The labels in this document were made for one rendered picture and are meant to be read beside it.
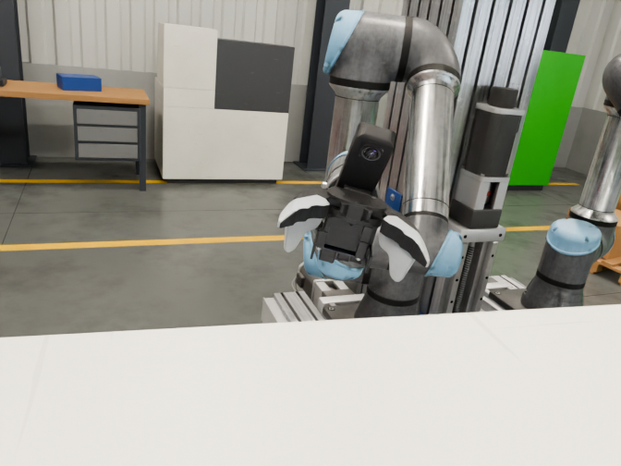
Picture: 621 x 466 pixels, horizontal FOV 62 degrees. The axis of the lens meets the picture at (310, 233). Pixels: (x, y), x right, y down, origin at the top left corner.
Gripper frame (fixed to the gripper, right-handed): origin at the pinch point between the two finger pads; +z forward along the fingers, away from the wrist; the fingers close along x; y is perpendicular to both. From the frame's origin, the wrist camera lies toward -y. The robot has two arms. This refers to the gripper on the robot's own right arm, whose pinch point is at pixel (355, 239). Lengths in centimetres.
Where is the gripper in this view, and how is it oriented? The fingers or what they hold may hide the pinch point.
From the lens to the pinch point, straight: 50.3
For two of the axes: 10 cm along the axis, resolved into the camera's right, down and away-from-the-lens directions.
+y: -2.5, 9.0, 3.6
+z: -0.8, 3.5, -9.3
